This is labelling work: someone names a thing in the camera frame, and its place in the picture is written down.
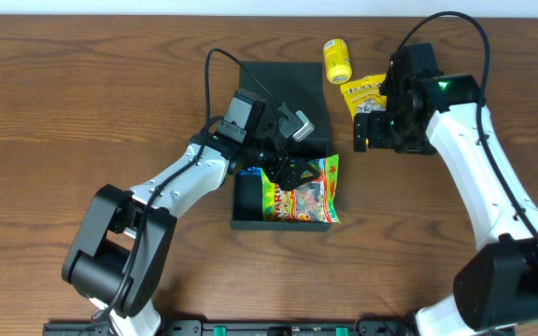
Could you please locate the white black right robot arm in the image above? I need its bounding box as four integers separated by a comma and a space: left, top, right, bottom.
353, 44, 538, 335

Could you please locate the yellow sunflower seed bag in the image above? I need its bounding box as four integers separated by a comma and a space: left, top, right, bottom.
340, 74, 387, 119

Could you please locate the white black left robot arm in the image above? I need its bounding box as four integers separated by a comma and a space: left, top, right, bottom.
62, 90, 319, 335

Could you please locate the green Haribo gummy bag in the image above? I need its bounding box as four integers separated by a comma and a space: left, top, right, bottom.
260, 154, 340, 223

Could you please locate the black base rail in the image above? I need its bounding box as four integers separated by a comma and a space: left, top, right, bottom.
42, 318, 419, 336

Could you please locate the blue Oreo cookie pack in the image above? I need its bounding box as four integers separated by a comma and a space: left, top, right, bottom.
236, 167, 262, 177

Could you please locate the black gift box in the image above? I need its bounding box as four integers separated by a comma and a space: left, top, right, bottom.
231, 61, 331, 232

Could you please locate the yellow can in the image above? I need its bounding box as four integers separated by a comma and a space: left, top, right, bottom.
323, 38, 352, 84

